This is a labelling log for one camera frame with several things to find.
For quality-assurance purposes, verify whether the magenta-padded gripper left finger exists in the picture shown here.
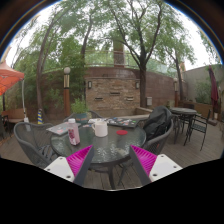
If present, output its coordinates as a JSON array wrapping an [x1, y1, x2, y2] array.
[[44, 144, 96, 188]]

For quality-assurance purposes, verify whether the yellow blue striped bollard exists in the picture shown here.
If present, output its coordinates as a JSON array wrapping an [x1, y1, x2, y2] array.
[[36, 108, 45, 126]]

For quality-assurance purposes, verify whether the white mug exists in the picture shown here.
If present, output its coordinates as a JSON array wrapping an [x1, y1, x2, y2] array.
[[91, 119, 109, 138]]

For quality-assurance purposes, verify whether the globe lamp post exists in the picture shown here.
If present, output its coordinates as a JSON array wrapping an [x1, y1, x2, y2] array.
[[172, 77, 180, 108], [63, 66, 72, 118]]

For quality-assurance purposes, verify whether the folded maroon umbrella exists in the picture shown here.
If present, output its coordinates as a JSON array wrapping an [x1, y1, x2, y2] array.
[[208, 64, 221, 114]]

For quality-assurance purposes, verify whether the silver laptop with stickers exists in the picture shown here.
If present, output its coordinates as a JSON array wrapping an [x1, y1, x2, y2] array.
[[45, 122, 82, 136]]

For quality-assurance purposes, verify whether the wooden bench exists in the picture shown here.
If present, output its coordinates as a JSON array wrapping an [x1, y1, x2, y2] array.
[[1, 107, 26, 125]]

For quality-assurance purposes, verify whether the large dark-trunk tree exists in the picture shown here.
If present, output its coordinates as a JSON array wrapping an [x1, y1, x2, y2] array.
[[99, 0, 198, 108]]

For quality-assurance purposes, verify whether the dark patio chair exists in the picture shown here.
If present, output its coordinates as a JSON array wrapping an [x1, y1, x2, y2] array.
[[0, 114, 10, 141]]

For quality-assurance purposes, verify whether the orange patio umbrella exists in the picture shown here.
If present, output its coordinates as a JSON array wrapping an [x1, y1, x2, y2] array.
[[0, 59, 28, 123]]

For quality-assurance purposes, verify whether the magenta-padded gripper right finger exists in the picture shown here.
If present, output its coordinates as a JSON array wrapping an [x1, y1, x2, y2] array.
[[129, 144, 183, 186]]

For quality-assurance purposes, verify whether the slim tree by wall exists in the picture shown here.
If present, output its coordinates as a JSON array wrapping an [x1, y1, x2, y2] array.
[[156, 33, 198, 101]]

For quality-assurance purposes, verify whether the round dark patio table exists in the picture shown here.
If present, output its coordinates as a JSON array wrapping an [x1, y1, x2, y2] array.
[[169, 107, 198, 141]]

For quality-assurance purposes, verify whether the black jacket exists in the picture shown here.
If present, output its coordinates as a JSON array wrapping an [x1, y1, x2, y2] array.
[[143, 105, 173, 141]]

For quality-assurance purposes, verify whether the pink drink bottle white cap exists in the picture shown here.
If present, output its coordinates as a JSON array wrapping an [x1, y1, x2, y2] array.
[[67, 118, 81, 146]]

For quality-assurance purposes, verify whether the potted green plant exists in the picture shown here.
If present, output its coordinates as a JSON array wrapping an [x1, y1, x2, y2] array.
[[70, 97, 90, 124]]

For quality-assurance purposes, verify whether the black metal chair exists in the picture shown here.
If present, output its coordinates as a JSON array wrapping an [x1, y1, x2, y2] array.
[[183, 109, 212, 152]]

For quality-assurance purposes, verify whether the black laptop with stickers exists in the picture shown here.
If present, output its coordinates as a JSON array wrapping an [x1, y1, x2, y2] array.
[[107, 116, 140, 129]]

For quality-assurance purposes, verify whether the leaning thin-trunk tree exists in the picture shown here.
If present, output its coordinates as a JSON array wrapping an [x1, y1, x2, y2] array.
[[13, 0, 84, 121]]

